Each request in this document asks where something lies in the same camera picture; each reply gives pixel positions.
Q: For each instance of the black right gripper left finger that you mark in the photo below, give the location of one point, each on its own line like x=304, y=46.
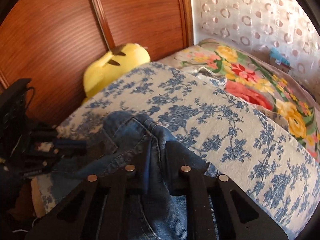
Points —
x=99, y=207

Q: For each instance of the yellow plush toy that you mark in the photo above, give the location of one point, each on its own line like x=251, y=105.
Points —
x=111, y=66

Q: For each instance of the blue denim jeans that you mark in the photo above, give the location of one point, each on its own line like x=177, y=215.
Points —
x=128, y=139

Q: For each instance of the box with teal cloth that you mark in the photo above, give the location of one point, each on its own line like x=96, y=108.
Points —
x=279, y=61

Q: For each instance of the blue floral white bedspread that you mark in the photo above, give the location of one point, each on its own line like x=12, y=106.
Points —
x=254, y=147

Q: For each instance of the sheer circle pattern curtain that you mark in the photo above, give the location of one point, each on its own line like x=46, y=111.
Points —
x=258, y=26

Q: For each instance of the colourful floral blanket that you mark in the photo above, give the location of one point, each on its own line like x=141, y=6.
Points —
x=259, y=83

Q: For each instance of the wooden slatted wardrobe doors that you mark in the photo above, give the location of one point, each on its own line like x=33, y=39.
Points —
x=53, y=41

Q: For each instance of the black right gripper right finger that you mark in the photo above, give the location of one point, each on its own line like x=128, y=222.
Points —
x=216, y=207

